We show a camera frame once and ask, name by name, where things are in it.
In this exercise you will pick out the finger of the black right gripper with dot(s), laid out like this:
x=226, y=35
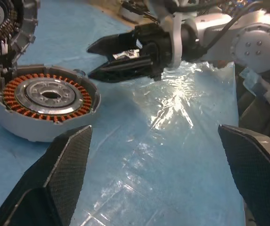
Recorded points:
x=116, y=43
x=123, y=70

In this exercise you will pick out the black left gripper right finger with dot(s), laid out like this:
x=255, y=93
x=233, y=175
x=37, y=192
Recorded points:
x=262, y=179

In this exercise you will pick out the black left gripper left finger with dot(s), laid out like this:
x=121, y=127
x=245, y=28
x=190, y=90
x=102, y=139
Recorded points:
x=54, y=183

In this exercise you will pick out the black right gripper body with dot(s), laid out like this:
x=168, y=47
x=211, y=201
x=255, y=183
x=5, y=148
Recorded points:
x=158, y=47

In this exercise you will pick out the grey ribbed motor lid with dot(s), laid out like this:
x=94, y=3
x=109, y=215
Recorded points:
x=28, y=28

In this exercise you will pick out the blue plastic table cover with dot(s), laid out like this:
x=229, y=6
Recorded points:
x=149, y=164

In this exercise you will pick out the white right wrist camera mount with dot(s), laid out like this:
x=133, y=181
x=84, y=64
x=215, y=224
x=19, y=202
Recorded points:
x=176, y=35

